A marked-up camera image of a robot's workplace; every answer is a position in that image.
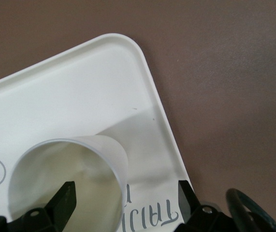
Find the cream tray with bear print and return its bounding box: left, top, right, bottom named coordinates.
left=0, top=32, right=189, bottom=232

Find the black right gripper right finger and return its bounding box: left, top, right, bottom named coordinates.
left=176, top=180, right=276, bottom=232

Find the white plastic cup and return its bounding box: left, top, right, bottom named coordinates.
left=8, top=134, right=129, bottom=232

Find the brown table cover sheet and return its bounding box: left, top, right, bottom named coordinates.
left=0, top=0, right=276, bottom=232

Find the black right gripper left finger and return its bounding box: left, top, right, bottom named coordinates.
left=0, top=180, right=77, bottom=232

